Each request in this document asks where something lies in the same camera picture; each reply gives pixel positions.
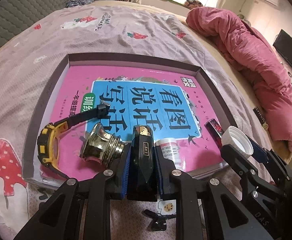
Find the white plastic jar lid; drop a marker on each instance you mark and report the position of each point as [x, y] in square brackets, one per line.
[235, 137]

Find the black gold lighter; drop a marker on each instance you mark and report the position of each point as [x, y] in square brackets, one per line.
[142, 180]

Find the blue patterned cloth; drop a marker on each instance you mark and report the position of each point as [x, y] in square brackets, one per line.
[75, 3]

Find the yellow black wrist watch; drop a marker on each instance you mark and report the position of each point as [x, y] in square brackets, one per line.
[47, 141]

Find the small black clip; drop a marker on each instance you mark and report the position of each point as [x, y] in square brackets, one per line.
[159, 222]

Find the black wall television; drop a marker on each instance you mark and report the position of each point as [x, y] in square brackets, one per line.
[283, 45]

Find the pink strawberry print sheet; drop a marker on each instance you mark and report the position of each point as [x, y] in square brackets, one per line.
[29, 59]

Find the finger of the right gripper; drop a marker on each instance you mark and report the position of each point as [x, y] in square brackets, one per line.
[241, 166]
[278, 169]

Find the white pill bottle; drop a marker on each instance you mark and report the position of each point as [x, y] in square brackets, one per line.
[170, 150]

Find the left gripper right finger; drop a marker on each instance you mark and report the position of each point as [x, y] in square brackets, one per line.
[204, 210]

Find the grey shallow cardboard box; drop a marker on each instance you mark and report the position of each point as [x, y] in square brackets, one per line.
[32, 170]

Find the red crumpled quilt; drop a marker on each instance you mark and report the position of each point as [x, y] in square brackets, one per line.
[250, 54]

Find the red black marker pen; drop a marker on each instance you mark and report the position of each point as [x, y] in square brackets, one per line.
[215, 130]

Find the pink blue children's book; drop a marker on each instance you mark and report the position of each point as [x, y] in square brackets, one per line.
[175, 106]

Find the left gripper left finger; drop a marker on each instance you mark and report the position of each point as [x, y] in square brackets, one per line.
[80, 209]

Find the gold metallic cap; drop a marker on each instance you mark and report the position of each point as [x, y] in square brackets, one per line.
[102, 147]

